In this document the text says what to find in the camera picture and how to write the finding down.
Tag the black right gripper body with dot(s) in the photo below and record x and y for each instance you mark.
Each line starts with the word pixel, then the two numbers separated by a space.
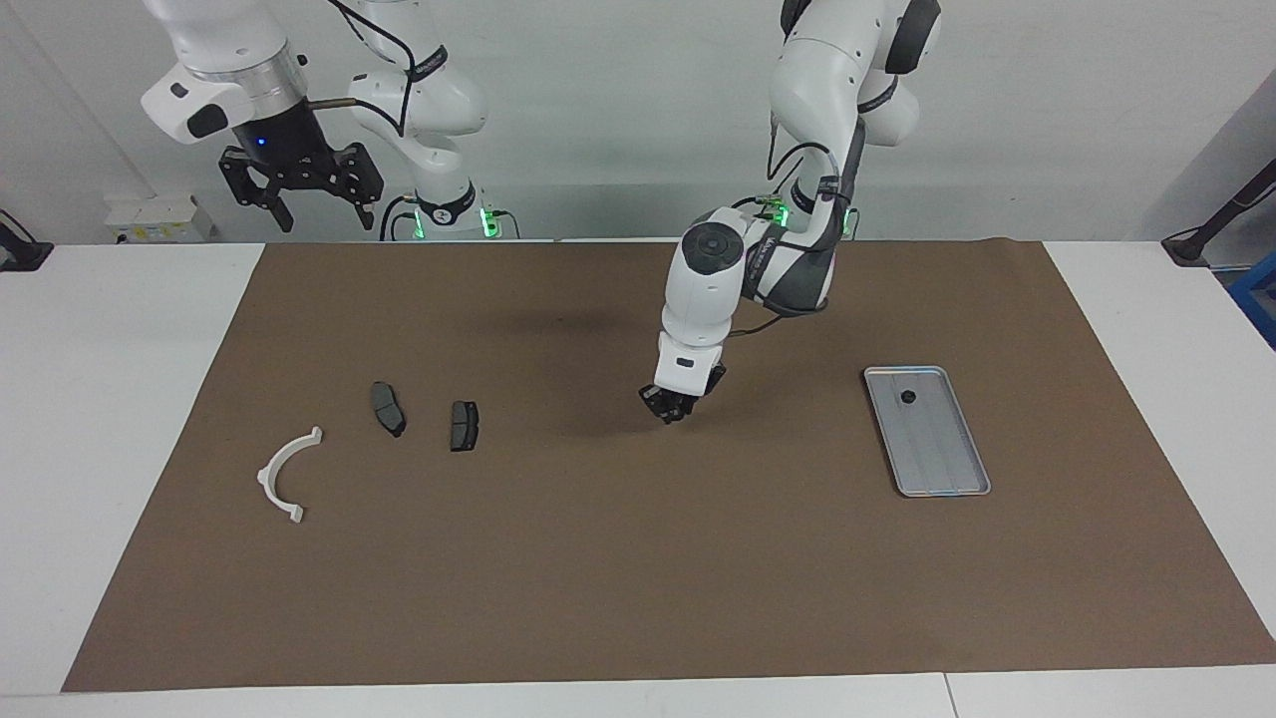
pixel 289 150

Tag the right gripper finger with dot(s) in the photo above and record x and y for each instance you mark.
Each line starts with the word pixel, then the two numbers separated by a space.
pixel 361 178
pixel 247 181

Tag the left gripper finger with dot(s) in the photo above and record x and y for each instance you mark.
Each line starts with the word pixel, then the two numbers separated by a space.
pixel 656 407
pixel 688 409

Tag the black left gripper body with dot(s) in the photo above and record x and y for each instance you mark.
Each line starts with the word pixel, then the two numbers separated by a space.
pixel 678 399

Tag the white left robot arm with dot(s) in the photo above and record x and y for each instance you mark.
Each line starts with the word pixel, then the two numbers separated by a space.
pixel 703 299

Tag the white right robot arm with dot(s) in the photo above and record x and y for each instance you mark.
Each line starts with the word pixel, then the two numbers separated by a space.
pixel 229 40

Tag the silver metal tray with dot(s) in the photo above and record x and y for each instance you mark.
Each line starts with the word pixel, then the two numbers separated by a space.
pixel 952 459

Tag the white power box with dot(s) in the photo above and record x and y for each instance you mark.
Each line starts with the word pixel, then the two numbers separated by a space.
pixel 159 219

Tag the brown table mat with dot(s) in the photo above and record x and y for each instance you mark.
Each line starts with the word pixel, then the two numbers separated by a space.
pixel 638 558

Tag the rectangular dark brake pad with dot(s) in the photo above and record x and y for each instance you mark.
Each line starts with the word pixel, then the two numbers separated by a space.
pixel 465 427

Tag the curved dark brake pad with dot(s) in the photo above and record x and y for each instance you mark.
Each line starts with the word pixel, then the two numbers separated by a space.
pixel 387 409

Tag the black table clamp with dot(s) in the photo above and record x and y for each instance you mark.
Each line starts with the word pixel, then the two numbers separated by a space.
pixel 20 254

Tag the black angled stand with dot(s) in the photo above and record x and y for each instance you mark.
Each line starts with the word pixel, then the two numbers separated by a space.
pixel 1191 244

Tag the blue bin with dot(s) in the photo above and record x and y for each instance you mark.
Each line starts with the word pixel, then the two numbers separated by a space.
pixel 1258 294

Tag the white semicircular bracket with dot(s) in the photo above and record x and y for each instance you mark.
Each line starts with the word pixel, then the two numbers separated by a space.
pixel 265 481

